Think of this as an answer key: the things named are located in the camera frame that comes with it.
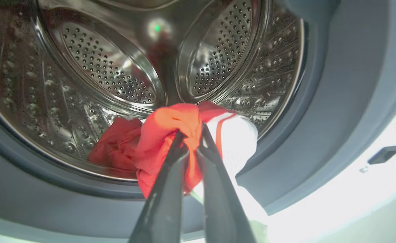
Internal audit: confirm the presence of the grey rubber door gasket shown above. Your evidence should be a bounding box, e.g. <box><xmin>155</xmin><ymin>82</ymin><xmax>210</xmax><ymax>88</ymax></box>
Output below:
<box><xmin>0</xmin><ymin>0</ymin><xmax>396</xmax><ymax>241</ymax></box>

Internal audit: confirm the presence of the steel washing machine drum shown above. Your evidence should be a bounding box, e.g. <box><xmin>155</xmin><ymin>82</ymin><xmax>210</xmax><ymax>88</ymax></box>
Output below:
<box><xmin>0</xmin><ymin>0</ymin><xmax>305</xmax><ymax>181</ymax></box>

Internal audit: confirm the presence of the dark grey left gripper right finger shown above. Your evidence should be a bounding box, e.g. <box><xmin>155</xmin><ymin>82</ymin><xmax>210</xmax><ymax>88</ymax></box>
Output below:
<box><xmin>196</xmin><ymin>122</ymin><xmax>256</xmax><ymax>243</ymax></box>

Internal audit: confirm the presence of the red and white garment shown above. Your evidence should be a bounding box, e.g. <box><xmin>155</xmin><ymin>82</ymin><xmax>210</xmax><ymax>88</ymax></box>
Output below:
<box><xmin>88</xmin><ymin>101</ymin><xmax>269</xmax><ymax>243</ymax></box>

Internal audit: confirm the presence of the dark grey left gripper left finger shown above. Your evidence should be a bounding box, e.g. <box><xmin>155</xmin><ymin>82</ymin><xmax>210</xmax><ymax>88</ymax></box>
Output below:
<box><xmin>129</xmin><ymin>130</ymin><xmax>189</xmax><ymax>243</ymax></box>

